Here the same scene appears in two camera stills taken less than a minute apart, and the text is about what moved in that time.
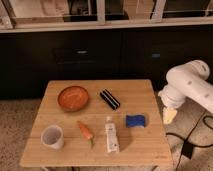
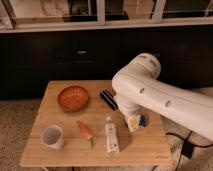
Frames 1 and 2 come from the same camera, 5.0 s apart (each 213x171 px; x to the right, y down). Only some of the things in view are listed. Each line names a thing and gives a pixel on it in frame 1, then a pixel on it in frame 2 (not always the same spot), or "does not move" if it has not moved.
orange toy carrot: x=87 y=132 does not move
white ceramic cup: x=52 y=137 does not move
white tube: x=111 y=136 does not move
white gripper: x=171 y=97 to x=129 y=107
